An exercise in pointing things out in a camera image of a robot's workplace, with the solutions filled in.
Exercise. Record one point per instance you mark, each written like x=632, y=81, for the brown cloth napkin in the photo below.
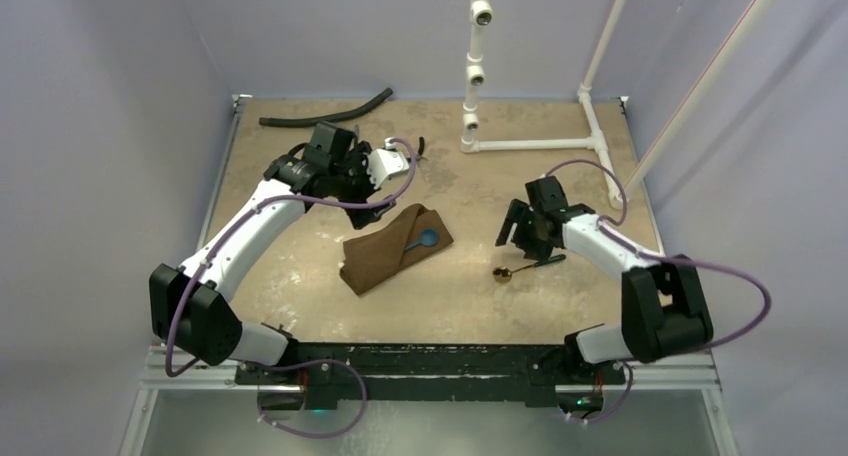
x=372, y=259

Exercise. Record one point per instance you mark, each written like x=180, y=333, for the aluminium frame rail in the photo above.
x=292, y=284

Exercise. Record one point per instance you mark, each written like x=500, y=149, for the blue spoon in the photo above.
x=427, y=238

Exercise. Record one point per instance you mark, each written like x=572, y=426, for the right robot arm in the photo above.
x=663, y=306

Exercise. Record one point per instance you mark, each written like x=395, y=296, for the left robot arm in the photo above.
x=190, y=302

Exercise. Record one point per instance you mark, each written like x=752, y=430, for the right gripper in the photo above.
x=525, y=226

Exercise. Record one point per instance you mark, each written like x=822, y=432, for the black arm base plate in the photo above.
x=524, y=373

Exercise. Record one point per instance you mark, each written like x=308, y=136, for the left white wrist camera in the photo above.
x=384, y=165

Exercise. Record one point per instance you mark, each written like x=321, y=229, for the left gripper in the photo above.
x=356, y=160

